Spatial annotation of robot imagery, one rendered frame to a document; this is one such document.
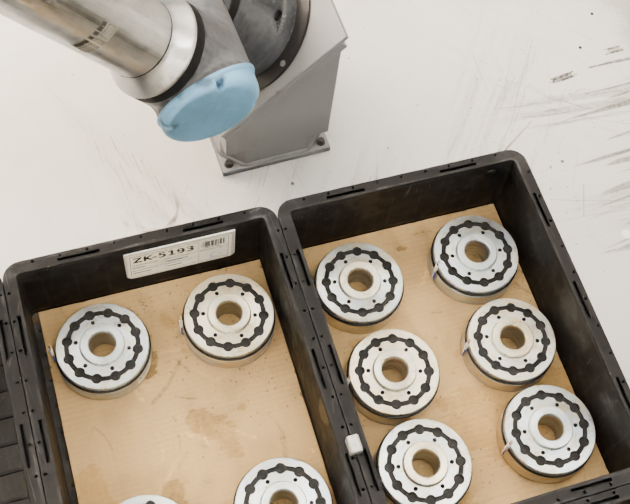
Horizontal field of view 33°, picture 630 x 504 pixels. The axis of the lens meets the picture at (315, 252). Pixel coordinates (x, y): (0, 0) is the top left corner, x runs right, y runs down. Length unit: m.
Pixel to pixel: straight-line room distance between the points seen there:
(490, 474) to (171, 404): 0.36
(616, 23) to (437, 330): 0.67
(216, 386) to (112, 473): 0.15
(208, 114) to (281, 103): 0.23
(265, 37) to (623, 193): 0.56
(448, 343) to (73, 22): 0.55
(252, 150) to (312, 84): 0.14
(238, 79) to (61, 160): 0.43
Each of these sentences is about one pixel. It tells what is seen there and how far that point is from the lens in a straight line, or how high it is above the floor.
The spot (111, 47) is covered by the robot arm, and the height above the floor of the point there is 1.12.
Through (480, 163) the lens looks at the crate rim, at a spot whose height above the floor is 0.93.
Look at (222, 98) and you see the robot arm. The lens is 1.15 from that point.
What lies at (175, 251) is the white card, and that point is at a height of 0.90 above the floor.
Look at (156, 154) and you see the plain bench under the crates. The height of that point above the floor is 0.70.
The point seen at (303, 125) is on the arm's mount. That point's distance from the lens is 1.44.
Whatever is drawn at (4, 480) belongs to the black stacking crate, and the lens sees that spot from 1.20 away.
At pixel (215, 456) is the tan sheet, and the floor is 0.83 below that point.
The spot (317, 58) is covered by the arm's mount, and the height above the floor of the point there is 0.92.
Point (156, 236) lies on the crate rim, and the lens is 1.17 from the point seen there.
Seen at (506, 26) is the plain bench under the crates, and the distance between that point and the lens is 1.69.
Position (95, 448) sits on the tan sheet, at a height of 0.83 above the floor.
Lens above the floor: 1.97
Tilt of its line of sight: 63 degrees down
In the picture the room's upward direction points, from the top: 10 degrees clockwise
